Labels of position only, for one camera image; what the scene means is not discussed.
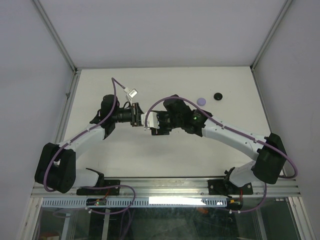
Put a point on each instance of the left metal frame post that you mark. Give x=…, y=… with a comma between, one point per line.
x=54, y=34

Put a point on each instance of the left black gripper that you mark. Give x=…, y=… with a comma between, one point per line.
x=136, y=111

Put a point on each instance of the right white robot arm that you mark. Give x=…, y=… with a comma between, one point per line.
x=267, y=153

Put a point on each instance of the metal corner frame post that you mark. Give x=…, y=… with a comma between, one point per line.
x=270, y=34

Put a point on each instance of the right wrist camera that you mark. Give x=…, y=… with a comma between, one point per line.
x=150, y=121

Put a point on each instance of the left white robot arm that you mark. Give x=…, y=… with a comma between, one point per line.
x=57, y=169

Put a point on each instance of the white slotted cable duct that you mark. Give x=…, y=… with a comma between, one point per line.
x=139, y=202

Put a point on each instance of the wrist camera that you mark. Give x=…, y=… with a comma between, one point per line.
x=150, y=121
x=130, y=93

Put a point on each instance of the lilac charging case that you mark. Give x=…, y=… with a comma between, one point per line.
x=201, y=101

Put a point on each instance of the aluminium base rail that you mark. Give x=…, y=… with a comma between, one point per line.
x=192, y=187

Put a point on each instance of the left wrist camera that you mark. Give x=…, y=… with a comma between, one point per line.
x=130, y=93

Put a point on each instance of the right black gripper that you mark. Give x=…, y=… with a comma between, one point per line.
x=161, y=131

